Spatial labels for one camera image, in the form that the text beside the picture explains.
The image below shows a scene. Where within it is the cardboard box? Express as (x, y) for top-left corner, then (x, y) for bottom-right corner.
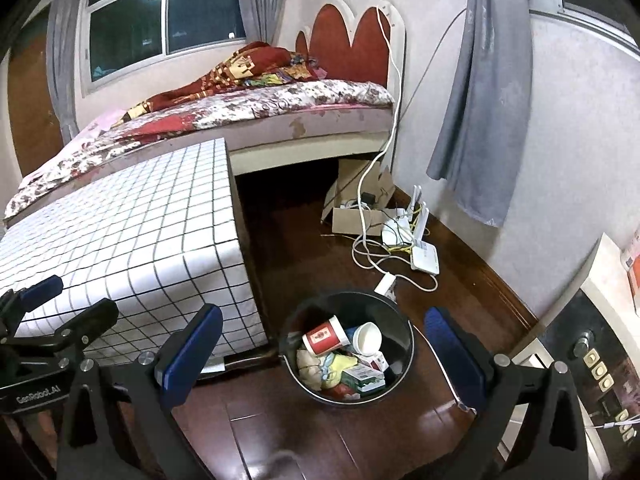
(320, 157), (401, 236)

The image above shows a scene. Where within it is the pink cloth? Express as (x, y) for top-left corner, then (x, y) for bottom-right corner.
(22, 109), (126, 186)

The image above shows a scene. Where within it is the colourful printed cloth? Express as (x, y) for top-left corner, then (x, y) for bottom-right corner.
(245, 55), (321, 86)

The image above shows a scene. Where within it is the red paper cup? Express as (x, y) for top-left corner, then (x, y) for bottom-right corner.
(301, 315), (351, 358)

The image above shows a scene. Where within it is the grey tied curtain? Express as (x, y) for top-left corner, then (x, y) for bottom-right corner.
(426, 0), (533, 228)

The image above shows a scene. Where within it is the red printed blanket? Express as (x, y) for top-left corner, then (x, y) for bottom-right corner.
(112, 41), (321, 128)

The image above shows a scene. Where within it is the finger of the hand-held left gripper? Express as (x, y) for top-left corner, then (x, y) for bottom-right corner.
(0, 275), (65, 331)
(50, 298), (120, 361)

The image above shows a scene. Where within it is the thin white charging cable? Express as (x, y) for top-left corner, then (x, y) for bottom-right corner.
(412, 325), (478, 413)

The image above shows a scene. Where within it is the black safe with gold buttons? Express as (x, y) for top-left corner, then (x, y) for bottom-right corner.
(542, 287), (640, 461)

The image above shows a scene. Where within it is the white modem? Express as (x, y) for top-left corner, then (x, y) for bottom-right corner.
(381, 208), (412, 246)

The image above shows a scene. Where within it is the small red white box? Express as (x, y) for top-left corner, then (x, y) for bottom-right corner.
(357, 351), (390, 372)

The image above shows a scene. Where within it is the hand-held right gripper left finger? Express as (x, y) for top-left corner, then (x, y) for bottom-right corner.
(57, 303), (224, 480)

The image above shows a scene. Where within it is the white power strip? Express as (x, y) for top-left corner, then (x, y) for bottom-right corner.
(374, 272), (398, 301)

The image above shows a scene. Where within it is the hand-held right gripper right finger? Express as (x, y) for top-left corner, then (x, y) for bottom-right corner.
(424, 306), (591, 480)

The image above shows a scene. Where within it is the black round trash bin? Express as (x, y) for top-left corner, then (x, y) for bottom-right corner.
(279, 290), (416, 408)

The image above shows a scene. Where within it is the blue paper cup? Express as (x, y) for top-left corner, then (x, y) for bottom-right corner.
(345, 321), (383, 356)

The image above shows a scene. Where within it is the thin black cable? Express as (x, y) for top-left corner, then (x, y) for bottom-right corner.
(390, 7), (468, 181)

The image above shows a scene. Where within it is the white checked tablecloth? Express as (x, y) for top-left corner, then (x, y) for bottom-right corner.
(0, 138), (268, 366)

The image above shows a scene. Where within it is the orange white box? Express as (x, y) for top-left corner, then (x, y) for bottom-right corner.
(620, 230), (640, 313)

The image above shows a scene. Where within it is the brown wooden door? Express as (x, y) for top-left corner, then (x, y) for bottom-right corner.
(7, 35), (66, 176)

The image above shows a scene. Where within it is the bed frame with mattress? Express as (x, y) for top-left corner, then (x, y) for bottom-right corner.
(2, 77), (401, 226)

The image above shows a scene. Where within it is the yellow network cable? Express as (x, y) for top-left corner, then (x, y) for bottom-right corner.
(387, 202), (431, 253)

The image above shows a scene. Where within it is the floral bedsheet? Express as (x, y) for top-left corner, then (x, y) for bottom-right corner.
(5, 79), (396, 221)

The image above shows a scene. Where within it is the large sliding window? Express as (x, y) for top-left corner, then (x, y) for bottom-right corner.
(75, 0), (251, 93)

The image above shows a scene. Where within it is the thick white cable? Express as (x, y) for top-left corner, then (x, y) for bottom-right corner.
(352, 0), (438, 293)

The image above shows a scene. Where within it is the green white carton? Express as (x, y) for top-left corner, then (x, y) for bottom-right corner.
(341, 366), (387, 393)

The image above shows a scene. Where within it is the white router with antennas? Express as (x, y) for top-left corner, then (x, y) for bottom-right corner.
(407, 185), (441, 276)

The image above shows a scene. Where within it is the white cabinet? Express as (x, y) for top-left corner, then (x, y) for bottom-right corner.
(515, 232), (640, 480)

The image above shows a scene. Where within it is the white tissue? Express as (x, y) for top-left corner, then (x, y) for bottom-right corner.
(296, 349), (326, 391)

